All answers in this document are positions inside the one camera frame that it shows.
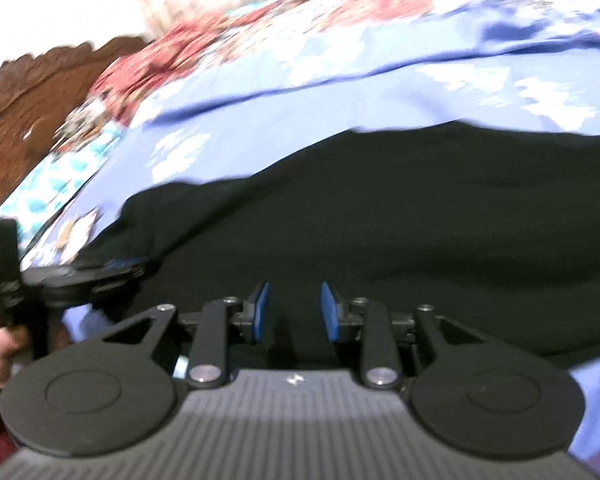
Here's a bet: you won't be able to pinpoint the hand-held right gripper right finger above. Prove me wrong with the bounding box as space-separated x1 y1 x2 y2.
319 281 487 391

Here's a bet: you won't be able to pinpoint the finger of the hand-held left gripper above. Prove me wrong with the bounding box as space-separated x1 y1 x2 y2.
87 256 151 297

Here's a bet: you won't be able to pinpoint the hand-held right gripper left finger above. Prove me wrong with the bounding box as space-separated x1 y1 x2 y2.
102 280 272 389

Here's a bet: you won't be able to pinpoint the black pants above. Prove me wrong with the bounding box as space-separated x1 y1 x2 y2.
72 120 600 368

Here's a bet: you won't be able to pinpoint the teal patterned cloth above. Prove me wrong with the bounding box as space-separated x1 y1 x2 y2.
0 122 127 253

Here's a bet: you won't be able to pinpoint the carved wooden headboard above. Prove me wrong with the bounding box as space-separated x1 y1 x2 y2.
0 35 153 213

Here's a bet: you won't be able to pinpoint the red patchwork quilt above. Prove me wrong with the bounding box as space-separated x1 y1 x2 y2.
55 0 600 138

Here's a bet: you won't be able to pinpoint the blue printed bedsheet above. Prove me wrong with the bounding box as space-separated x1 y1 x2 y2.
19 0 600 477

